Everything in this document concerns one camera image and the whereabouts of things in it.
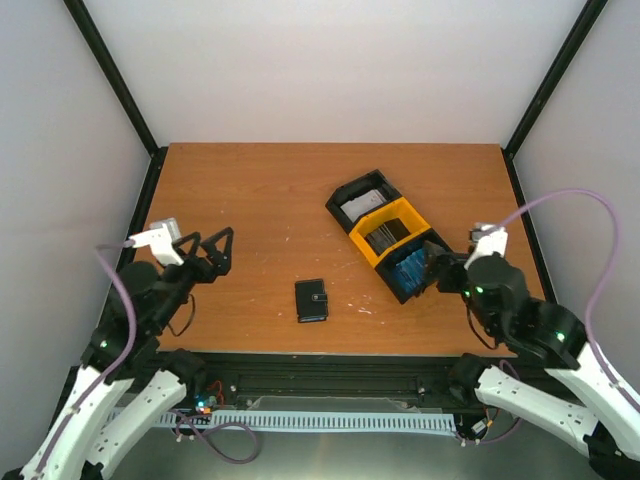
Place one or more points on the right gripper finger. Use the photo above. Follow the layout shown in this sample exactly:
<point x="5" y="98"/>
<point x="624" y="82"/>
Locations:
<point x="436" y="254"/>
<point x="431" y="275"/>

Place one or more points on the green led circuit board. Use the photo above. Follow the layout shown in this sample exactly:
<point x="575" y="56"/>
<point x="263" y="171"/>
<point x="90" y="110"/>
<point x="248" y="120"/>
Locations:
<point x="206" y="403"/>

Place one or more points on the white cards stack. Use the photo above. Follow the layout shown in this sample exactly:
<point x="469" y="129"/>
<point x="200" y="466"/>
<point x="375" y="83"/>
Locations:
<point x="363" y="204"/>

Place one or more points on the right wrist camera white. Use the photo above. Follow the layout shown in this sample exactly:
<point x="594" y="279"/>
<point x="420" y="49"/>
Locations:
<point x="486" y="240"/>

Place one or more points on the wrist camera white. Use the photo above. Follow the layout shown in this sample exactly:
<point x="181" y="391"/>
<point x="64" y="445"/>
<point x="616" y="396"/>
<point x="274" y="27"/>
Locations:
<point x="486" y="240"/>
<point x="159" y="238"/>

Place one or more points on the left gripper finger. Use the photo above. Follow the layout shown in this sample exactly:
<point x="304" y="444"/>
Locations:
<point x="218" y="250"/>
<point x="187" y="248"/>

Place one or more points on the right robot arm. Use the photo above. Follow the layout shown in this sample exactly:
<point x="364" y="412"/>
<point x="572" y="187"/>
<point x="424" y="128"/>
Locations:
<point x="601" y="425"/>

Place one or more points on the black cards stack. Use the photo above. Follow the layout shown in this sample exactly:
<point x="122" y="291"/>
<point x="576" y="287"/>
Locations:
<point x="387" y="235"/>

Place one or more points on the blue cards stack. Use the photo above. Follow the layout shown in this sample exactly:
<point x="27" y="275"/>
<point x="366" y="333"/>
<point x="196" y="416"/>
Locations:
<point x="408" y="272"/>

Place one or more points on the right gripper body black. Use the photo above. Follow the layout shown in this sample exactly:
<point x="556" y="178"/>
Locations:
<point x="448" y="283"/>

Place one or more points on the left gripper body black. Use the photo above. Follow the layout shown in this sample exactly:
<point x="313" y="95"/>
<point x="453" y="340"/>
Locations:
<point x="205" y="272"/>

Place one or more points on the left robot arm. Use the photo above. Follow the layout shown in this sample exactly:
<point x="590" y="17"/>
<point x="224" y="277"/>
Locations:
<point x="83" y="441"/>

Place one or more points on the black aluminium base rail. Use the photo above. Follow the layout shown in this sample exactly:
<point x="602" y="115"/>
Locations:
<point x="423" y="382"/>

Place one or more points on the black frame post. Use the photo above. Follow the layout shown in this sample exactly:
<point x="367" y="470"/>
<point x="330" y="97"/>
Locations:
<point x="579" y="31"/>
<point x="93" y="38"/>

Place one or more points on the yellow bin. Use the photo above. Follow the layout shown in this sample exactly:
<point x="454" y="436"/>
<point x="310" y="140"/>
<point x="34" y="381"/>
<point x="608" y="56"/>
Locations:
<point x="400" y="208"/>

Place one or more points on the black bin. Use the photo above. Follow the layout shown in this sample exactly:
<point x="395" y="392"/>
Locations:
<point x="386" y="265"/>
<point x="371" y="180"/>

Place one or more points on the left black frame post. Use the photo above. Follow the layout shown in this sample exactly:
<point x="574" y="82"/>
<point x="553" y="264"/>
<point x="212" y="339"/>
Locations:
<point x="93" y="38"/>

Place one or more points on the black leather card holder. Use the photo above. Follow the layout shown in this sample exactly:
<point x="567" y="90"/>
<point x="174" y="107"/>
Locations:
<point x="311" y="301"/>

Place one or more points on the right black frame post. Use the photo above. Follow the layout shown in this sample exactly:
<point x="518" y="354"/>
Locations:
<point x="579" y="31"/>

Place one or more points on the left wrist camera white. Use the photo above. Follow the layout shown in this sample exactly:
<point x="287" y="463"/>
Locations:
<point x="159" y="238"/>

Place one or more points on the light blue cable duct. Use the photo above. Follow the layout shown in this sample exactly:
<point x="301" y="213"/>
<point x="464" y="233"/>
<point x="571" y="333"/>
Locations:
<point x="333" y="422"/>

